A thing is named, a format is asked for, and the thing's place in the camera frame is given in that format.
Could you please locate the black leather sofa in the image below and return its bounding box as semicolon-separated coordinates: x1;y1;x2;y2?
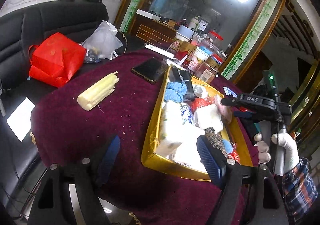
1;0;109;218

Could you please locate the clear plastic bag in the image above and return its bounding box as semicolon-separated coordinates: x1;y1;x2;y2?
81;21;123;63

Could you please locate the white paper sheet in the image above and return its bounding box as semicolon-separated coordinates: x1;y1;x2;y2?
7;97;35;142

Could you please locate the maroon plush tablecloth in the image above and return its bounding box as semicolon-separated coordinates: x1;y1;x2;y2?
31;49;220;224

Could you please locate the white cloth bundle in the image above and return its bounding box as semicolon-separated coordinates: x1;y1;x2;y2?
193;104;224;132

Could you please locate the white tissue pack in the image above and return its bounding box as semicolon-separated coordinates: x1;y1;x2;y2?
155;100;204;157

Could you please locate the blue white flat packet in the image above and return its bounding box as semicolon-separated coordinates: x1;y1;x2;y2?
223;86;238;98

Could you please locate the brown knitted hat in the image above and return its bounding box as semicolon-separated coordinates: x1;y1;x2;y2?
204;127;227;157

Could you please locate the orange label snack jar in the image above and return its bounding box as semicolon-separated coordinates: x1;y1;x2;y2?
194;61;218;83

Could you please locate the plaid sleeve forearm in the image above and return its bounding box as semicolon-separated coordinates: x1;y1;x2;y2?
282;158;318;224

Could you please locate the red plastic wrapper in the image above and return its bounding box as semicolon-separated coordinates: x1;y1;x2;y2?
190;98;213;113

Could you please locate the wooden cabinet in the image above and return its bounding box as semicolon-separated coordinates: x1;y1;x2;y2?
129;15;177;48

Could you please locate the red lid clear jar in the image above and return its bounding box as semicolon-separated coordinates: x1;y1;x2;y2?
207;30;223;48

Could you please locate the white gloved right hand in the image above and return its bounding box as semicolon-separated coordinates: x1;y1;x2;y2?
254;133;300;176

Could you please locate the light blue towel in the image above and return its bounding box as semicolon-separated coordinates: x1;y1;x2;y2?
164;82;187;103

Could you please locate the black smartphone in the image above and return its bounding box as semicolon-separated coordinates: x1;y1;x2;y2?
131;57;168;84

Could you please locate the black rectangular pack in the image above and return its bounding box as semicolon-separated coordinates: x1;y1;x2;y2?
169;67;196;101

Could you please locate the red gift bag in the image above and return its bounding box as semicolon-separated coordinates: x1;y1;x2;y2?
28;33;87;88

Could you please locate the blue white patterned packet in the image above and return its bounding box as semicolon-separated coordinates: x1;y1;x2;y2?
180;103;194;125

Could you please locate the blue label plastic jar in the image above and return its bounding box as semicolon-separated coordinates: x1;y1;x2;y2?
199;42;222;63

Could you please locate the cream candle bundle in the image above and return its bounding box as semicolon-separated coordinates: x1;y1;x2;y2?
76;71;119;111

